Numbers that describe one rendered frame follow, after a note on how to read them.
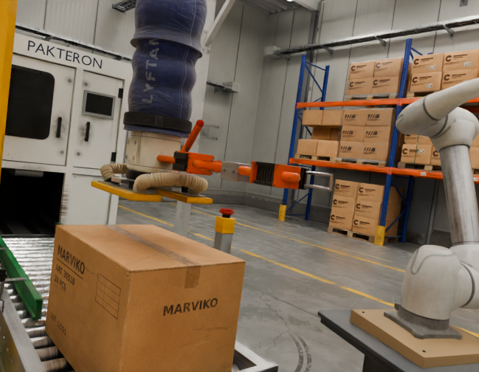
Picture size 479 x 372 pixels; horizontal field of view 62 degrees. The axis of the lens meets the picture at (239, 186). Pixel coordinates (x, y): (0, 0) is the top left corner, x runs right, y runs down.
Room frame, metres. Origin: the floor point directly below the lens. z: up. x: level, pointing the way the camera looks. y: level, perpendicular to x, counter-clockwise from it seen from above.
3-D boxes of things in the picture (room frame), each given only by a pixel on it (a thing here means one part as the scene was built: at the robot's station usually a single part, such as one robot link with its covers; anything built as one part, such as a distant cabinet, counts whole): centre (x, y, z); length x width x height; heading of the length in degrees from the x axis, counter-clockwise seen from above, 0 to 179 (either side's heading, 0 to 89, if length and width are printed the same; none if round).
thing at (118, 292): (1.35, 0.30, 0.75); 0.60 x 0.40 x 0.40; 42
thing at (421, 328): (1.35, -0.66, 0.81); 0.22 x 0.18 x 0.06; 17
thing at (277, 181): (0.89, -0.08, 1.23); 0.08 x 0.07 x 0.05; 39
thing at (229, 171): (1.00, 0.00, 1.23); 0.07 x 0.07 x 0.04; 39
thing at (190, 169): (1.17, 0.14, 1.24); 0.10 x 0.08 x 0.06; 129
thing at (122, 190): (1.30, 0.37, 1.13); 0.34 x 0.10 x 0.05; 39
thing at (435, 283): (1.33, -0.68, 0.95); 0.18 x 0.16 x 0.22; 109
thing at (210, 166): (1.28, 0.08, 1.24); 0.93 x 0.30 x 0.04; 39
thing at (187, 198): (1.42, 0.23, 1.13); 0.34 x 0.10 x 0.05; 39
